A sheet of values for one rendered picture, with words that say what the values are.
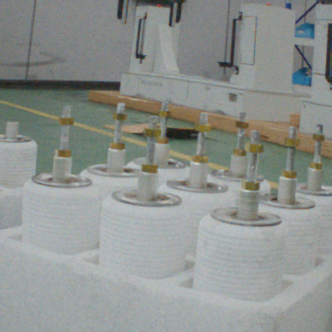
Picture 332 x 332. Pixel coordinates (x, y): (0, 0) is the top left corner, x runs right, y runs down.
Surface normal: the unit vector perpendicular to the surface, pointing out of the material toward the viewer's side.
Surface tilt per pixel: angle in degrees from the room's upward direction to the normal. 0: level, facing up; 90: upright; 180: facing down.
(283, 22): 90
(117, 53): 90
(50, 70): 90
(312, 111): 90
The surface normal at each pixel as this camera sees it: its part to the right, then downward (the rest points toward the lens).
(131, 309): -0.49, 0.10
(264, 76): 0.50, 0.18
